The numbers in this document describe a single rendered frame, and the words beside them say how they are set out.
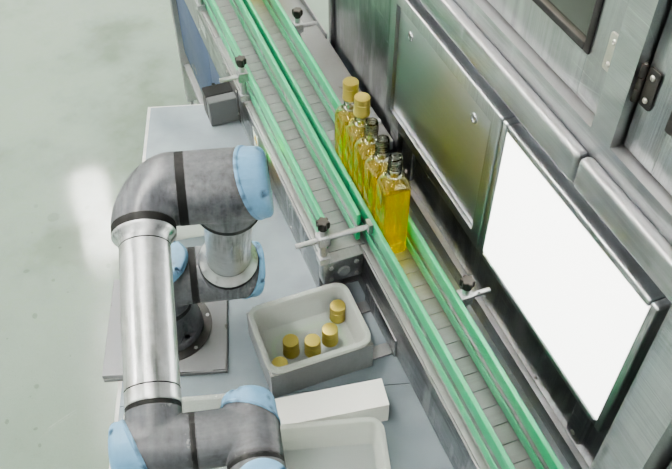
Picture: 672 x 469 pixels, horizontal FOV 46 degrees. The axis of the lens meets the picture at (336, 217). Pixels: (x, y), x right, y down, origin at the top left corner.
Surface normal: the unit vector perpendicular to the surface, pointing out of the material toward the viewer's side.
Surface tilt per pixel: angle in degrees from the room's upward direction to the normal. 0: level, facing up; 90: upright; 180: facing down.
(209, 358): 3
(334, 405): 0
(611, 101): 90
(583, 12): 90
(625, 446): 90
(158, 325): 31
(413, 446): 0
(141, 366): 18
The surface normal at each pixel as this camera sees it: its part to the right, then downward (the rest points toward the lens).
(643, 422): -0.94, 0.25
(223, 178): 0.15, -0.13
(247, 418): 0.06, -0.69
